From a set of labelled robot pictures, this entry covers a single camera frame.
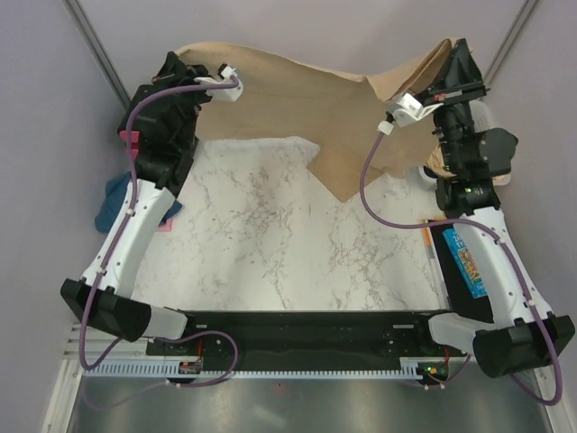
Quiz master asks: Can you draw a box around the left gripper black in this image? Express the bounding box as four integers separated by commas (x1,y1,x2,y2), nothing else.
151,52,218,152

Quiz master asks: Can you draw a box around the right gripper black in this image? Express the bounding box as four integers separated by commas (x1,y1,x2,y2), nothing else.
414,39,490,172

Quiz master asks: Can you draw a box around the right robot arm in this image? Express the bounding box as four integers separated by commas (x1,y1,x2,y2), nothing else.
412,39,575,378

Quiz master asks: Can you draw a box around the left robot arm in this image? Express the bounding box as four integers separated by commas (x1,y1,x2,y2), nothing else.
60,52,211,355

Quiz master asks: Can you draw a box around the white plastic basket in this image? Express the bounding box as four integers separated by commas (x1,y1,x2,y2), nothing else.
417,100,499,190

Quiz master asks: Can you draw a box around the upper black pink drawer box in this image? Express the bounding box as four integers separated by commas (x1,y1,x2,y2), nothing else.
117,85,151,143

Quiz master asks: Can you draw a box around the light yellow t shirt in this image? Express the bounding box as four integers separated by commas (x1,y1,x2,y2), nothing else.
425,147,511,187

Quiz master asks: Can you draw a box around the blue t shirt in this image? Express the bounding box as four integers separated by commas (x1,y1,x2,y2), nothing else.
94,172,183,234

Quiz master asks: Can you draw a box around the pink cloth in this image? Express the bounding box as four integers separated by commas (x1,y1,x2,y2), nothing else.
157,217,174,232

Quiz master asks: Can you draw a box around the blue storey treehouse book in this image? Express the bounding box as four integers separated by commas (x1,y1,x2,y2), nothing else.
442,228,487,299

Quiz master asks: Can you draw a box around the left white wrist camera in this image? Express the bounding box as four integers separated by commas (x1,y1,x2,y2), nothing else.
194,63,244,102

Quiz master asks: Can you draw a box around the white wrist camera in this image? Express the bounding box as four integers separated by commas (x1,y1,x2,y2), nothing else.
194,63,244,102
377,93,443,135

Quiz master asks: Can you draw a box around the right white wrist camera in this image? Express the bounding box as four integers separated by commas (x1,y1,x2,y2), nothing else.
377,93,443,135

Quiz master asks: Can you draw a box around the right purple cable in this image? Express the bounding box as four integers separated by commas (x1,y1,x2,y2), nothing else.
360,130,564,405

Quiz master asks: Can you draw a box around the purple cable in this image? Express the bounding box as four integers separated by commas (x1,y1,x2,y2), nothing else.
78,74,240,411
360,130,564,405

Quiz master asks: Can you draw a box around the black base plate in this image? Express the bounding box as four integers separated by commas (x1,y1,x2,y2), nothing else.
146,311,463,373

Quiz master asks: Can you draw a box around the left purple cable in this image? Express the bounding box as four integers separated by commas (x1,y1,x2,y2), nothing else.
78,74,240,411

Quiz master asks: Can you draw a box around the white cable duct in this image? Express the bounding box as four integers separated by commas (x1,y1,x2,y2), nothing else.
84,360,422,380

